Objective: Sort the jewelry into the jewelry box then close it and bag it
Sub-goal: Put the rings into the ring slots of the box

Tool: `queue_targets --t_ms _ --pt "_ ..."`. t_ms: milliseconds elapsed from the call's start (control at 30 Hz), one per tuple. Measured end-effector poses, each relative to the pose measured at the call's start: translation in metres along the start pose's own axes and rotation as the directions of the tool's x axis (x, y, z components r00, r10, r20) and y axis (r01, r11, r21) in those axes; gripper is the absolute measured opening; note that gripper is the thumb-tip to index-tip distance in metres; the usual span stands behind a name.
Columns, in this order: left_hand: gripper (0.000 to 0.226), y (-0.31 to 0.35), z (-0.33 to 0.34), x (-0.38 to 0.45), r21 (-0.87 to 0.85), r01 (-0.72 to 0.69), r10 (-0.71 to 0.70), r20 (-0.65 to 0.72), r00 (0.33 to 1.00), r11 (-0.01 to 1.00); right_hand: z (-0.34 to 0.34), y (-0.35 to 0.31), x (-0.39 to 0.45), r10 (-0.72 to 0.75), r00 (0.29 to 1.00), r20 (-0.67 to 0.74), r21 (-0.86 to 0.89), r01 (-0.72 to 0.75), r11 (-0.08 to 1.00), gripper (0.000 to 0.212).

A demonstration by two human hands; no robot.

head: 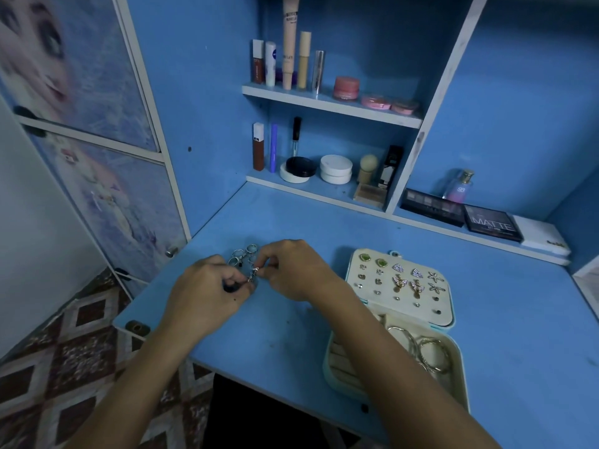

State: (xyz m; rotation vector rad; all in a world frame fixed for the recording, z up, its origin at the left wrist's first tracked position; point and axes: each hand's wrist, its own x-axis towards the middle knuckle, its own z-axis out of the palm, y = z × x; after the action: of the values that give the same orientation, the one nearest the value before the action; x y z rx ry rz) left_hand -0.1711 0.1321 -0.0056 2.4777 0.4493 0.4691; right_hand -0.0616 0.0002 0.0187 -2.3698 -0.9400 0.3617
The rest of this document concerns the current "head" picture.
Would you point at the person's right hand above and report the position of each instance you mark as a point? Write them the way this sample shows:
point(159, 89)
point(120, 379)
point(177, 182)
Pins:
point(298, 268)

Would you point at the person's left hand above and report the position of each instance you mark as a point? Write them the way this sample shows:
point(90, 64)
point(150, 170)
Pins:
point(201, 296)

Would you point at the pile of silver rings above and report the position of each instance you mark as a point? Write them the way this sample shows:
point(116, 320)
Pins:
point(248, 259)

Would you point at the green stud earring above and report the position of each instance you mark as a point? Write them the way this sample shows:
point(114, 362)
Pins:
point(363, 259)
point(381, 262)

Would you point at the gold dangling earring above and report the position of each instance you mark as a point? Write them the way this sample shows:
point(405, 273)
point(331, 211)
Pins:
point(398, 282)
point(415, 287)

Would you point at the cream jewellery box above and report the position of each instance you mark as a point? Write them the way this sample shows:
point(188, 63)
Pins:
point(407, 294)

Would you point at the small silver stud earring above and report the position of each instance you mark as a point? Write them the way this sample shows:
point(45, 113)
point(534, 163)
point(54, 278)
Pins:
point(435, 289)
point(432, 276)

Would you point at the person's left forearm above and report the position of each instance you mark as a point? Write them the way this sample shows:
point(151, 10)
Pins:
point(136, 388)

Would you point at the person's right forearm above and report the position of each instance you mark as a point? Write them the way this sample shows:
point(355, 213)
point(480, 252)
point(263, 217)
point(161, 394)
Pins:
point(402, 378)

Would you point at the person's dark clothing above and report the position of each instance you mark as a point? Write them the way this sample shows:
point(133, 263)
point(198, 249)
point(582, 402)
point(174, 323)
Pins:
point(271, 416)

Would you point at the white flat box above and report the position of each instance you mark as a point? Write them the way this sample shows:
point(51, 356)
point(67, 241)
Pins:
point(543, 236)

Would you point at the white bowl black inside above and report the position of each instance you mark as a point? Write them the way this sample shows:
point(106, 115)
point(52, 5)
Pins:
point(299, 168)

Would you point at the square brown powder compact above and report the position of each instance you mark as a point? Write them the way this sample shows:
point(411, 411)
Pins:
point(370, 193)

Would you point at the white round cream jar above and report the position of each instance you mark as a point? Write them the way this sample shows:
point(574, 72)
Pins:
point(337, 169)

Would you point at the blue cosmetic tube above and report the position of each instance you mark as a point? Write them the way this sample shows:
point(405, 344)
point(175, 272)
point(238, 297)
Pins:
point(273, 149)

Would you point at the beige makeup sponge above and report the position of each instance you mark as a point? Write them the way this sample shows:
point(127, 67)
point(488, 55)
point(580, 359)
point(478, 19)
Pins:
point(369, 165)

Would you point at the brown lipstick tube white cap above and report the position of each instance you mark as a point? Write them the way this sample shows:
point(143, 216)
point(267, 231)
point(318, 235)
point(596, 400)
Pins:
point(258, 149)

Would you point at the black makeup brush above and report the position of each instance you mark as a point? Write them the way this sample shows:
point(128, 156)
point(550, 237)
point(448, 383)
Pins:
point(296, 135)

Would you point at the black cosmetic bottle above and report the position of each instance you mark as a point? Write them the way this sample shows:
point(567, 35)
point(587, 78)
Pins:
point(391, 168)

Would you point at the dark eyeshadow palette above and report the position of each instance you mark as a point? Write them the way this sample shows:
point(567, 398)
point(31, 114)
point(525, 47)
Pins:
point(432, 207)

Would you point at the small pink perfume bottle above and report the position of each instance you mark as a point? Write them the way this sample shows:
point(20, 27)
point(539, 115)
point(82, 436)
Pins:
point(458, 189)

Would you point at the pink flat compact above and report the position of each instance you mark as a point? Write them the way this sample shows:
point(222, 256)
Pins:
point(403, 108)
point(376, 103)

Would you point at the pink round jar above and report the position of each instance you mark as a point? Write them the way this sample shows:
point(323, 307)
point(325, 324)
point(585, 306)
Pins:
point(346, 88)

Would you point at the black lettered eyeshadow palette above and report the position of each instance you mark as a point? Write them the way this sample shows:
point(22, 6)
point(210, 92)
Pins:
point(493, 223)

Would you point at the white tube blue label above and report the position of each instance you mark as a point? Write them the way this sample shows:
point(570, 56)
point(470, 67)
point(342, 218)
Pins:
point(270, 65)

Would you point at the short beige cosmetic tube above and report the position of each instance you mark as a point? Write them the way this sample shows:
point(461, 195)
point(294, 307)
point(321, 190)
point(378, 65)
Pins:
point(304, 60)

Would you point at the white framed marbled panel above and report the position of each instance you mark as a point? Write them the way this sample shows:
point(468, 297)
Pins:
point(94, 117)

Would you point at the white shelf unit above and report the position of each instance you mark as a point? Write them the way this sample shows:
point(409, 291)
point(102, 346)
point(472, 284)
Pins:
point(440, 98)

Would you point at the tall beige cosmetic tube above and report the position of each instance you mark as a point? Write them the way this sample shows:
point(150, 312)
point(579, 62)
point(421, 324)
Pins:
point(290, 42)

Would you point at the white slatted cabinet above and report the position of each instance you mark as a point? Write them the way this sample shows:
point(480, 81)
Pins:
point(588, 285)

